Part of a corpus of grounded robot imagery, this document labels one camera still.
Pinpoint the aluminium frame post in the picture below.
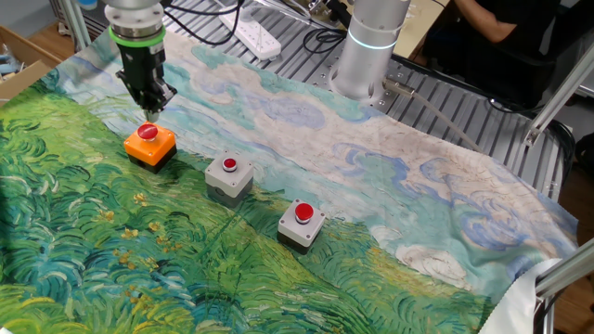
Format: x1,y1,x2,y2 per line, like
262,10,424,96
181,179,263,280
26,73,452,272
58,0,93,52

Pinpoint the orange box red mushroom button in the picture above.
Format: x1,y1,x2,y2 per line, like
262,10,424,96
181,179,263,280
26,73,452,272
123,122,178,175

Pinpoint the person black shirt torso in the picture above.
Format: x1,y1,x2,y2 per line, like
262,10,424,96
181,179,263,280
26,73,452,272
472,0,558,52

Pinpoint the thick black cable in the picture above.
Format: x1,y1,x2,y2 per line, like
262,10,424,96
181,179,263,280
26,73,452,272
486,96,576,186

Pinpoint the grey robot hose cable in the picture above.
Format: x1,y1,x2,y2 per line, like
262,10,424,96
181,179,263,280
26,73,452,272
382,76,484,153

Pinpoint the white black-based box red button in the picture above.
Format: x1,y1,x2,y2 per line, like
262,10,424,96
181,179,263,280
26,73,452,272
277,199,327,256

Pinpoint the aluminium frame profile with post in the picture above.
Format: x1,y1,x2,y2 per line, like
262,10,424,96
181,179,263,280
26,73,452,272
533,238,594,334

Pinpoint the white power strip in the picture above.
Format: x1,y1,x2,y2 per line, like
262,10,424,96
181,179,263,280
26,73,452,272
217,4,283,61

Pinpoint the cardboard box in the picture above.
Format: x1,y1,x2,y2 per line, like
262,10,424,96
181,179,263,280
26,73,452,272
0,25,64,108

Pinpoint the person forearm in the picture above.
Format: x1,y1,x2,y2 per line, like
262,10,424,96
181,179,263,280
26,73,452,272
452,0,519,44

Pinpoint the grey box small red button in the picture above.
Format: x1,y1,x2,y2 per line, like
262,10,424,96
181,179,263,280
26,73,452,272
204,150,255,209

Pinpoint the black coiled cable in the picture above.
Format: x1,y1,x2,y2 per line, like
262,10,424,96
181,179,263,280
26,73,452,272
301,26,347,56

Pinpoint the black office chair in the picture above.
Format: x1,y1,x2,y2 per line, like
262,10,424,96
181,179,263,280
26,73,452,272
463,41,558,110

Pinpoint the black camera cable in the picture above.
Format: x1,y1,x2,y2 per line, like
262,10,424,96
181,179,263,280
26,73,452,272
161,0,246,47

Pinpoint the painted landscape tablecloth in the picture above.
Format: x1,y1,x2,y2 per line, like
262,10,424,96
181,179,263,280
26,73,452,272
0,0,581,334

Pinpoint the beige wooden board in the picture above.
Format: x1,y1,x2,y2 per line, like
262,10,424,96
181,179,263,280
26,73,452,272
394,0,451,59

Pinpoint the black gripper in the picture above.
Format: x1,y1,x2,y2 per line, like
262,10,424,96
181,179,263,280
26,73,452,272
115,42,178,122

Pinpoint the slanted aluminium frame profile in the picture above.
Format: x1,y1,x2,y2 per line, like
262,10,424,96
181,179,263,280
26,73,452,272
523,44,594,148

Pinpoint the black plug block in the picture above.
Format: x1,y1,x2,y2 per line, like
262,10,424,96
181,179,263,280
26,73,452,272
324,0,353,28

